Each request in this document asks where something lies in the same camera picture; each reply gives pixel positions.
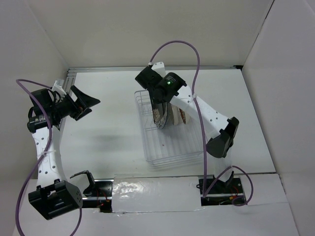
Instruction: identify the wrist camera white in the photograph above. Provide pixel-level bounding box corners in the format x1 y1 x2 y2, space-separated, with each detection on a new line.
51 79 66 99
148 61 166 78

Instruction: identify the blue floral white plate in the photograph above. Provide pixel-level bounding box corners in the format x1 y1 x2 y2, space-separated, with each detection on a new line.
156 103 171 129

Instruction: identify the beige plate blue swirl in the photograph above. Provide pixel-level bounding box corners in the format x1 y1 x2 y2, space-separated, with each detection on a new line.
171 105 183 125

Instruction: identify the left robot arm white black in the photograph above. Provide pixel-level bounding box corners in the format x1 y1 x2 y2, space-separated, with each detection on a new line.
27 85 100 220

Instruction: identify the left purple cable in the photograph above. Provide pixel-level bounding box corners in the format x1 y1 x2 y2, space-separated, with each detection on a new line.
16 79 83 236

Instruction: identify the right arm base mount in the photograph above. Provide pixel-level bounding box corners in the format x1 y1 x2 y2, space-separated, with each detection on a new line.
196 177 246 207

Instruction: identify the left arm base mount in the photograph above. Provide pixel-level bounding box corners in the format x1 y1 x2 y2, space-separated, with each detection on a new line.
69 177 114 213

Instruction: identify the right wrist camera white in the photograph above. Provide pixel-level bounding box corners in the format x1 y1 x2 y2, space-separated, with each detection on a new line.
148 61 166 78

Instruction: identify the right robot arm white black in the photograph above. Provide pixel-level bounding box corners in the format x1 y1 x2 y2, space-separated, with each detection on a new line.
135 66 239 193

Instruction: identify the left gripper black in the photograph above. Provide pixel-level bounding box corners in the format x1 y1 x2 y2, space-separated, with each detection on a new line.
51 85 100 121

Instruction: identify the white wire dish rack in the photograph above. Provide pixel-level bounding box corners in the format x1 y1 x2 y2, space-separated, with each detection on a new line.
134 90 203 167

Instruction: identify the black square plate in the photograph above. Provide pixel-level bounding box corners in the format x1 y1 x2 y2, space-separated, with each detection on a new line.
152 103 166 124

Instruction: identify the brown rim floral bowl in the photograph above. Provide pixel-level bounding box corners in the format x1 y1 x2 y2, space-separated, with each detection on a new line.
179 109 190 124

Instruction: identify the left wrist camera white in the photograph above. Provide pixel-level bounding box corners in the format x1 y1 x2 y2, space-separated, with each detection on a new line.
51 79 66 99

